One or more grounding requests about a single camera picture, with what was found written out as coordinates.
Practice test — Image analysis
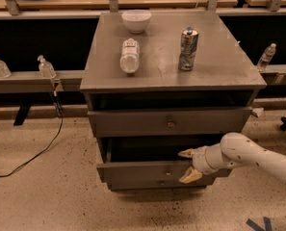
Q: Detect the grey drawer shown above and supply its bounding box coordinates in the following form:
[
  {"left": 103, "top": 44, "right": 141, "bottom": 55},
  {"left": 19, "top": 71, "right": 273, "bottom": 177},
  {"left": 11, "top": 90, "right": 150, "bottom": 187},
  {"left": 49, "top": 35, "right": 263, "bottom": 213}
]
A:
[
  {"left": 108, "top": 177, "right": 215, "bottom": 191},
  {"left": 97, "top": 135, "right": 221, "bottom": 185},
  {"left": 88, "top": 107, "right": 251, "bottom": 138}
]

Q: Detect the grey metal rail shelf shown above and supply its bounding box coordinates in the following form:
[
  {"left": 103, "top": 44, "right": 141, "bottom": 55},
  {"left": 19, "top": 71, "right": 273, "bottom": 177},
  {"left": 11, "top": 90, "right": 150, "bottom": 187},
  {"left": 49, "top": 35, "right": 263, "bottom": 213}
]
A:
[{"left": 0, "top": 70, "right": 84, "bottom": 93}]

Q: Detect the black power cable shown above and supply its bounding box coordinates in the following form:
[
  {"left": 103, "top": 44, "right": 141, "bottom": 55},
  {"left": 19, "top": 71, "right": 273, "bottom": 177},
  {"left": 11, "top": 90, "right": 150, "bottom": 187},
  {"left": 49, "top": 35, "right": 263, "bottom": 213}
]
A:
[{"left": 0, "top": 90, "right": 64, "bottom": 180}]

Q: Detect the white bowl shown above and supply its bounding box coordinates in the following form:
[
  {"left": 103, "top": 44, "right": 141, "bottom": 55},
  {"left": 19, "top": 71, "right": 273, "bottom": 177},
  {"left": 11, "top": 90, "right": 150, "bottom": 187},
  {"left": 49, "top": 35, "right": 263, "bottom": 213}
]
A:
[{"left": 121, "top": 10, "right": 151, "bottom": 34}]

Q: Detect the silver energy drink can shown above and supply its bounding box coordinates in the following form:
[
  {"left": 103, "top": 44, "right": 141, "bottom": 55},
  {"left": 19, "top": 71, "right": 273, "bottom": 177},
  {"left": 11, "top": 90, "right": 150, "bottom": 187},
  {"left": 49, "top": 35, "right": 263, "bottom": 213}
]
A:
[{"left": 178, "top": 27, "right": 199, "bottom": 71}]

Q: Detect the small upright water bottle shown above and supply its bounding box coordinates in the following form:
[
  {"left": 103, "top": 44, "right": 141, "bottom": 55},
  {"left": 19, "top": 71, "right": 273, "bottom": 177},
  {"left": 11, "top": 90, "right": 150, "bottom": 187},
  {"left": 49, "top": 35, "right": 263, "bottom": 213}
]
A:
[{"left": 256, "top": 43, "right": 276, "bottom": 72}]

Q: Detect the grey drawer cabinet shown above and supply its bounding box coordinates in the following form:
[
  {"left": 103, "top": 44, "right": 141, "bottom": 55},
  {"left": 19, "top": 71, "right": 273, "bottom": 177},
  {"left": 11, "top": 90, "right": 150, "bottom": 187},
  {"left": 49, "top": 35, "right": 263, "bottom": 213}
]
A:
[{"left": 79, "top": 11, "right": 267, "bottom": 192}]

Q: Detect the clear pump bottle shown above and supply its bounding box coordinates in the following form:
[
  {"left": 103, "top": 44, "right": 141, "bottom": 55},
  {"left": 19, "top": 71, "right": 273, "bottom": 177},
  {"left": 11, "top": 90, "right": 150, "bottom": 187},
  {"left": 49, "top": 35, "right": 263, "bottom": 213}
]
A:
[
  {"left": 0, "top": 54, "right": 13, "bottom": 79},
  {"left": 38, "top": 55, "right": 57, "bottom": 79}
]

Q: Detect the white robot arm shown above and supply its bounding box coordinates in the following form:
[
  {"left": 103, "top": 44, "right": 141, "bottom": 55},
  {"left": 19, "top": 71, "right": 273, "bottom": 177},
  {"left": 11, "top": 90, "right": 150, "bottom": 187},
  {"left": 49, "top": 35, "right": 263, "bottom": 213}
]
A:
[{"left": 178, "top": 132, "right": 286, "bottom": 185}]

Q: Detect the clear pump bottle far left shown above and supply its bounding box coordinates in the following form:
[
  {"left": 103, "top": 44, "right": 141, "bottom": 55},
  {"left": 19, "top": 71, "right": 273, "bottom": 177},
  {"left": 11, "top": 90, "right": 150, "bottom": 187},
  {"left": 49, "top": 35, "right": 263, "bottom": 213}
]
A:
[{"left": 0, "top": 54, "right": 13, "bottom": 79}]

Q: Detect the grey top drawer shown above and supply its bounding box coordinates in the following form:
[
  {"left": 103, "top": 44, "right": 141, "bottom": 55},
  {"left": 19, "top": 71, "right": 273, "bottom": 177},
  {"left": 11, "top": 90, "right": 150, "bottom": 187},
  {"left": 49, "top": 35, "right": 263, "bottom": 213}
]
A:
[{"left": 88, "top": 107, "right": 251, "bottom": 138}]

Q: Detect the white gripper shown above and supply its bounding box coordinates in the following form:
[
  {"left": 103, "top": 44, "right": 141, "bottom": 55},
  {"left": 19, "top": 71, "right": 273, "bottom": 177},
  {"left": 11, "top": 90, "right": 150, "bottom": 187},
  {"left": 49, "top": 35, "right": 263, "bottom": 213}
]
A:
[{"left": 178, "top": 143, "right": 228, "bottom": 184}]

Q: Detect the grey bottom drawer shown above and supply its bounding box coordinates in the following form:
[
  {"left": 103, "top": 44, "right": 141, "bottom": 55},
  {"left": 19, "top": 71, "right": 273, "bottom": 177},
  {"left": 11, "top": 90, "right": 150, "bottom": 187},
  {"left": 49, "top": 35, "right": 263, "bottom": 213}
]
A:
[{"left": 108, "top": 177, "right": 215, "bottom": 191}]

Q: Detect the clear plastic water bottle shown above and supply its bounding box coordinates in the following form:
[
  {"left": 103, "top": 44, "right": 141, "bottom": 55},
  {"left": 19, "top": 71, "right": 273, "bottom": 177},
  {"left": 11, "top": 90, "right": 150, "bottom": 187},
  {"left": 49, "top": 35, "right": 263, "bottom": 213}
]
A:
[{"left": 120, "top": 38, "right": 140, "bottom": 74}]

